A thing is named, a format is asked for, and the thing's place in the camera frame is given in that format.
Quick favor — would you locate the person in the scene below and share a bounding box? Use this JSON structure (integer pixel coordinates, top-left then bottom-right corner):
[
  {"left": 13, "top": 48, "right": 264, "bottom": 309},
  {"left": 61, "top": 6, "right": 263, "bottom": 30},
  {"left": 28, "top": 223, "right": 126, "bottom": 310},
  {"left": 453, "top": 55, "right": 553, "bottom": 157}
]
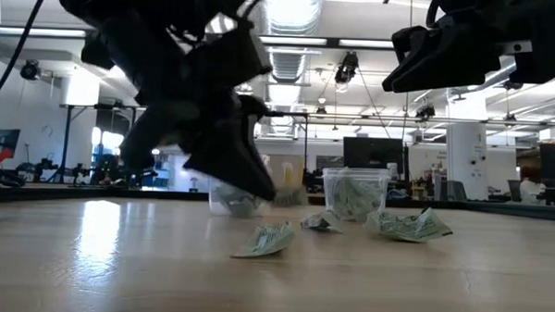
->
[{"left": 517, "top": 165, "right": 549, "bottom": 206}]

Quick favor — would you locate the white building column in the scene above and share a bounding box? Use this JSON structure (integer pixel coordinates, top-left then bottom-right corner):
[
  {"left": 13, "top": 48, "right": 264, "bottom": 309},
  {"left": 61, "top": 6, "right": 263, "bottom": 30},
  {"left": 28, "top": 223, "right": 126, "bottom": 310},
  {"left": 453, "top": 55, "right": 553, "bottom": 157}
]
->
[{"left": 443, "top": 94, "right": 492, "bottom": 201}]

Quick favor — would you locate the black ceiling-mounted device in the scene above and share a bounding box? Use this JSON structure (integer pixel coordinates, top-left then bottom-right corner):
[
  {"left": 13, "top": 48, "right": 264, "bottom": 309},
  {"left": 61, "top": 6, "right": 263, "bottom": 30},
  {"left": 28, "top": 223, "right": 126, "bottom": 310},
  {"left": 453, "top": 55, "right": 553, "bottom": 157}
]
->
[{"left": 18, "top": 58, "right": 43, "bottom": 82}]

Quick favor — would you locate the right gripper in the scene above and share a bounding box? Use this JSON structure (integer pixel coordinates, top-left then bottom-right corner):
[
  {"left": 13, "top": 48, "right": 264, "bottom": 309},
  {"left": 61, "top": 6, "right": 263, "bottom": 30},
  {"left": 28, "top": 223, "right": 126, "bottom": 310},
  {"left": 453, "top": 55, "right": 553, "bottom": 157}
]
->
[{"left": 381, "top": 0, "right": 555, "bottom": 100}]

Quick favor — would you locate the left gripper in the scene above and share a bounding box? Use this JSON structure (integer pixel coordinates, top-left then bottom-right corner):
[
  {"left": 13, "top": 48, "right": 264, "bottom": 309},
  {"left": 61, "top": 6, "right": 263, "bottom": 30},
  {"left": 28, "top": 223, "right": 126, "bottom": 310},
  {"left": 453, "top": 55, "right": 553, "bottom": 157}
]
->
[{"left": 76, "top": 14, "right": 283, "bottom": 202}]

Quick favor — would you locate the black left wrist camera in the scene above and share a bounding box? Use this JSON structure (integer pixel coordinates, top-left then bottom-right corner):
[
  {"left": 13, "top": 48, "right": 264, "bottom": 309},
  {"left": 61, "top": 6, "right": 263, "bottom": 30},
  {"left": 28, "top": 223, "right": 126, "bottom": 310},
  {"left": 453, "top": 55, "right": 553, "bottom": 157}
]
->
[{"left": 190, "top": 16, "right": 277, "bottom": 90}]

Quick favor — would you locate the black hanging arm cable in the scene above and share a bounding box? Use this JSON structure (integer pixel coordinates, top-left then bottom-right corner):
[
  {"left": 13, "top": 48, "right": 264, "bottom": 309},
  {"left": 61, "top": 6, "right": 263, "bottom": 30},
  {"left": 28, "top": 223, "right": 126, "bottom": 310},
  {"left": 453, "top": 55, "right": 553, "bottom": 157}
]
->
[{"left": 0, "top": 0, "right": 56, "bottom": 116}]

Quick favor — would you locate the silver ventilation duct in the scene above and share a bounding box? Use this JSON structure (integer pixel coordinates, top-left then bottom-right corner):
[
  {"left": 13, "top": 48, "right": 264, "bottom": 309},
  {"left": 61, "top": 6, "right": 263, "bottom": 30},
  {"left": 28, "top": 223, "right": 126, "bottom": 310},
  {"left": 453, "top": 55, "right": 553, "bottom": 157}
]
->
[{"left": 257, "top": 0, "right": 325, "bottom": 136}]

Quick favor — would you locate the orange mug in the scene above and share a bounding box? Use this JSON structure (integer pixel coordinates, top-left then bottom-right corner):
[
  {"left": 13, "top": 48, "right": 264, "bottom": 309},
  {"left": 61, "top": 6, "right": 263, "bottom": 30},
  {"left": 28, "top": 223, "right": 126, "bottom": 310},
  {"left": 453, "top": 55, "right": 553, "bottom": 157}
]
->
[{"left": 261, "top": 154, "right": 306, "bottom": 209}]

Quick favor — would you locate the grey chair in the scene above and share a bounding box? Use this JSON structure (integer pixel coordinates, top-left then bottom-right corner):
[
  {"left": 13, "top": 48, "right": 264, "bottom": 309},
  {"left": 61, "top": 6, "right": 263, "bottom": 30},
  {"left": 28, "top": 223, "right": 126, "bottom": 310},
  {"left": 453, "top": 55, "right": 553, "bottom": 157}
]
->
[{"left": 505, "top": 178, "right": 522, "bottom": 203}]

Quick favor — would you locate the crumpled green white sweetener packet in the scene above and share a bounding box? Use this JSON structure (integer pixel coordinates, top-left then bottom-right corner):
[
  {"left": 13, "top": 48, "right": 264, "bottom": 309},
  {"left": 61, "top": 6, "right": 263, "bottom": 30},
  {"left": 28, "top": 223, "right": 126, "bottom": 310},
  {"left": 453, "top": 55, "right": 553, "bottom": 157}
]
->
[{"left": 300, "top": 209, "right": 346, "bottom": 234}]

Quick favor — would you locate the dark wall screen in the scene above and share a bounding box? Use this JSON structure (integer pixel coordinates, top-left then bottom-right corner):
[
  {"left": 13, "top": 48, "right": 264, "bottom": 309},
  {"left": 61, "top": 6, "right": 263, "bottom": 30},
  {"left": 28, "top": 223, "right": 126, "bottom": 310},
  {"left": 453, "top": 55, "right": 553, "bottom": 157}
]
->
[{"left": 0, "top": 127, "right": 22, "bottom": 162}]

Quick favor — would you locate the black overhead camera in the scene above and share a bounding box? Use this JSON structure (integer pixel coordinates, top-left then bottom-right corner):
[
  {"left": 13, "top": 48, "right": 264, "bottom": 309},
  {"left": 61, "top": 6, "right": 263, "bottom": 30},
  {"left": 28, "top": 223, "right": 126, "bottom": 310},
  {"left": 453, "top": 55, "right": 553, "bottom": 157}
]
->
[{"left": 333, "top": 50, "right": 361, "bottom": 86}]

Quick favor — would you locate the black monitor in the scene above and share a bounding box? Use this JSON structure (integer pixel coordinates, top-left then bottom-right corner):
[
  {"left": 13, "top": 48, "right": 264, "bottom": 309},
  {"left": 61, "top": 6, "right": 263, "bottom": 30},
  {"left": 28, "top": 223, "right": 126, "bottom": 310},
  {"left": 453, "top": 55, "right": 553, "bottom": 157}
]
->
[{"left": 340, "top": 135, "right": 412, "bottom": 180}]

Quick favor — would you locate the tall black rig frame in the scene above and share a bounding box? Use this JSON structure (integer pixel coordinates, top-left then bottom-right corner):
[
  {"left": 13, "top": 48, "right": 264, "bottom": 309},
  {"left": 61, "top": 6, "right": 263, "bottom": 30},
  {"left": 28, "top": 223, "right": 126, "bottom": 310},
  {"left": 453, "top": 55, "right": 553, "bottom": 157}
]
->
[{"left": 56, "top": 102, "right": 138, "bottom": 185}]

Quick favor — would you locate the green white sweetener packet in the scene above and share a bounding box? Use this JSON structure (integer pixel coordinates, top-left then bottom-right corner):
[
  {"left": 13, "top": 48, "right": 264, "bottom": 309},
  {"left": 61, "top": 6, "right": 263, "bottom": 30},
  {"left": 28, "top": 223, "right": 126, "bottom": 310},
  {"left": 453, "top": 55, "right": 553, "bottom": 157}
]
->
[
  {"left": 213, "top": 183, "right": 264, "bottom": 219},
  {"left": 300, "top": 209, "right": 346, "bottom": 234},
  {"left": 364, "top": 205, "right": 455, "bottom": 244},
  {"left": 230, "top": 220, "right": 297, "bottom": 261},
  {"left": 328, "top": 174, "right": 384, "bottom": 223},
  {"left": 273, "top": 185, "right": 308, "bottom": 209}
]

